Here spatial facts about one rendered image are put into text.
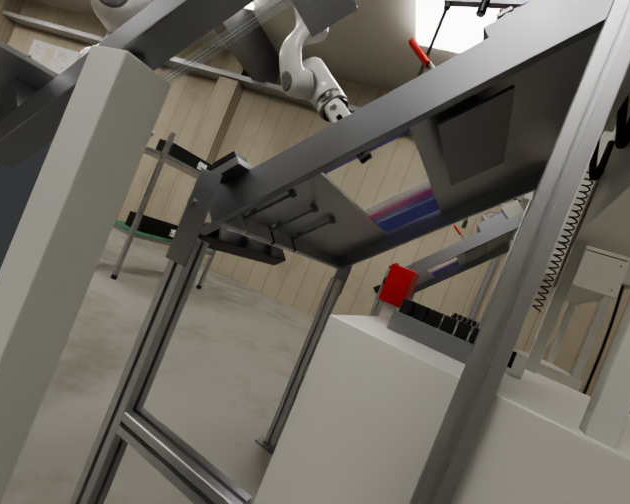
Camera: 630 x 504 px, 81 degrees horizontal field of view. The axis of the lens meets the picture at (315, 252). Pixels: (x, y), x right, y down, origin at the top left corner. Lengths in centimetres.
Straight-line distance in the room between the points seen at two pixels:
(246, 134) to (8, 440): 479
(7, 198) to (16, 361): 65
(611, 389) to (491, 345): 14
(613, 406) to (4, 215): 115
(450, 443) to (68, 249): 48
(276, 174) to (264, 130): 440
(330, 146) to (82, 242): 38
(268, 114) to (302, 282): 221
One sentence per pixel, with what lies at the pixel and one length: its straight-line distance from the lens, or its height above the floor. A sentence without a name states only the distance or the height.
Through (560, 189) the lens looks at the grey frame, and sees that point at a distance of 53.
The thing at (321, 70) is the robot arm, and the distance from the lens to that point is 110.
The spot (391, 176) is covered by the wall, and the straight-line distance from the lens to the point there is 445.
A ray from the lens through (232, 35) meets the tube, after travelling 59.
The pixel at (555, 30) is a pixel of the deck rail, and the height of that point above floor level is 109.
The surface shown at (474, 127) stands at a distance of 73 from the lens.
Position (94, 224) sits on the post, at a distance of 46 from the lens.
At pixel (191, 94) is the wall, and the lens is 582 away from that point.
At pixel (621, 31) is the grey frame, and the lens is 63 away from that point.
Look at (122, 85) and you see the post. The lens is 45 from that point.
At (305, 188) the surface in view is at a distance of 76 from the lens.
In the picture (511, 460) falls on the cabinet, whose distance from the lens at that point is 55.
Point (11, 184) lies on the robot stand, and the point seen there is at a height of 58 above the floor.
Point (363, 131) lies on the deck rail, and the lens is 62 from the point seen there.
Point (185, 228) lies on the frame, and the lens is 69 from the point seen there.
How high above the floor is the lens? 70
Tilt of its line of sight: level
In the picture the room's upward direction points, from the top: 22 degrees clockwise
